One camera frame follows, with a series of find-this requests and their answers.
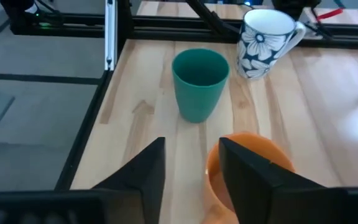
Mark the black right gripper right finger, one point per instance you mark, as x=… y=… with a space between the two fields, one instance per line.
x=247 y=186

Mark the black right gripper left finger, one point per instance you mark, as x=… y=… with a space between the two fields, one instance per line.
x=148 y=174

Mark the orange mug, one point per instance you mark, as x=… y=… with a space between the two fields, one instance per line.
x=259 y=146

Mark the green plastic cup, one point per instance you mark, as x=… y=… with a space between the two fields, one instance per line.
x=197 y=99

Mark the navy white floral mug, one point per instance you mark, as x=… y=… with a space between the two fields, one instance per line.
x=259 y=53

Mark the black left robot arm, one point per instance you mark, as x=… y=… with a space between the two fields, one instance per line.
x=291 y=7

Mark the black device with green light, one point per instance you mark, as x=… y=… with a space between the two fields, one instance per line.
x=20 y=18

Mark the black aluminium table frame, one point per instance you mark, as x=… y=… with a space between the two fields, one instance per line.
x=82 y=133

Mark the silver aluminium rail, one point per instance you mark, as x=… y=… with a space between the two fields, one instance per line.
x=110 y=37

